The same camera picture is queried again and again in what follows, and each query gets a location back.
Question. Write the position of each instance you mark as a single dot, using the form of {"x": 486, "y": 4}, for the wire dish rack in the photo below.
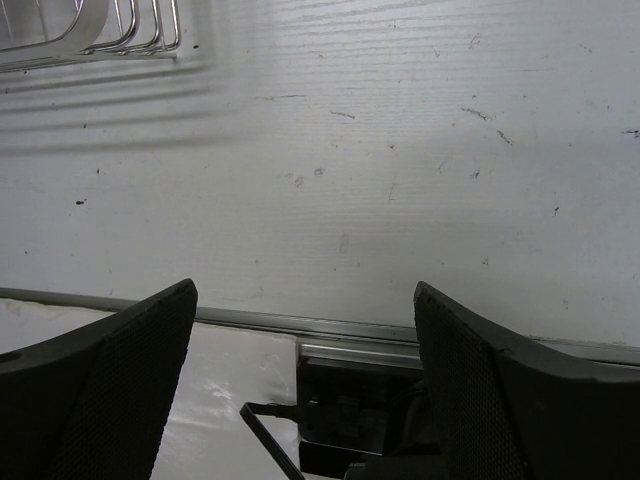
{"x": 39, "y": 34}

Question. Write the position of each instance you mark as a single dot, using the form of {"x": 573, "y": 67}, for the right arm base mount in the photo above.
{"x": 355, "y": 421}

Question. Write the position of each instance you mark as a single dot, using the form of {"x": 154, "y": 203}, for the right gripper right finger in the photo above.
{"x": 508, "y": 407}

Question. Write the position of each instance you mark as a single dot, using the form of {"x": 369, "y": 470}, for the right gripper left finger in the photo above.
{"x": 93, "y": 403}

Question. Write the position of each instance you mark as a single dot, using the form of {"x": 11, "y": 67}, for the aluminium table edge rail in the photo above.
{"x": 393, "y": 346}

